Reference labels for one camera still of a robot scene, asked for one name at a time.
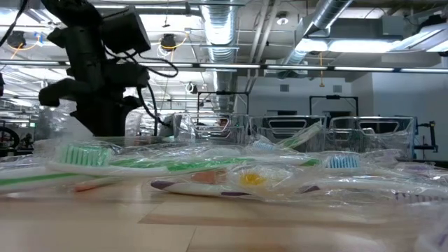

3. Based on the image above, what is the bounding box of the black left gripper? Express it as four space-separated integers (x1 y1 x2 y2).
38 24 151 137

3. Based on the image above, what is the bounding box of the black wheel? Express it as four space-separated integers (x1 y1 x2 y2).
0 125 22 151

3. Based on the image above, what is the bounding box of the wrapped orange toothbrush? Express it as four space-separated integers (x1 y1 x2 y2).
190 169 281 197

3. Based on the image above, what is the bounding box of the horizontal light strip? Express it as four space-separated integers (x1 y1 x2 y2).
0 59 448 74

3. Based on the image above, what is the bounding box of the black stand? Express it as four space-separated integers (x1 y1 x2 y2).
415 120 439 154

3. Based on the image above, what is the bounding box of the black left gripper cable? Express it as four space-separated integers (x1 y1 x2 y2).
104 48 179 127

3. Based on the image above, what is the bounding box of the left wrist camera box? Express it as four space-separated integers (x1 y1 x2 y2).
101 6 152 55

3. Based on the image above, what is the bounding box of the black rig frame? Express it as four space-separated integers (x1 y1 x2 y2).
309 94 359 118
197 90 250 118

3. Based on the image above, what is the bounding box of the silver ventilation duct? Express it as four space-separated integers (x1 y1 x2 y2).
199 0 239 113
279 0 353 69

